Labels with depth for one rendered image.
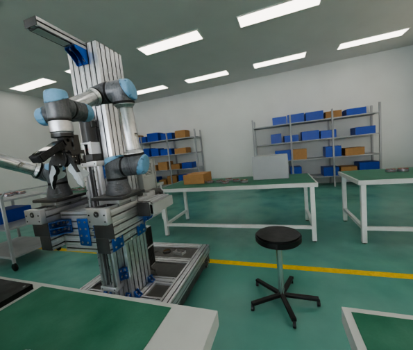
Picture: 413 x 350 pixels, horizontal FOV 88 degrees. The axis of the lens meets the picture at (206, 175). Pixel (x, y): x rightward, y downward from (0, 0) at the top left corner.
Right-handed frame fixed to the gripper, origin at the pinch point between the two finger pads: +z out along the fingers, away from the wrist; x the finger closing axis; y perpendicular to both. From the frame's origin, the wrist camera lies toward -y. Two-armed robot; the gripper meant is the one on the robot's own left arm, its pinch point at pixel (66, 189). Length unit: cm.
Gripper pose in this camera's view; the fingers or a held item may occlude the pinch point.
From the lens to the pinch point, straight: 93.4
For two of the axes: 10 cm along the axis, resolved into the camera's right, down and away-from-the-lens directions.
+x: -9.5, 0.7, 3.1
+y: 3.0, -1.3, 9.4
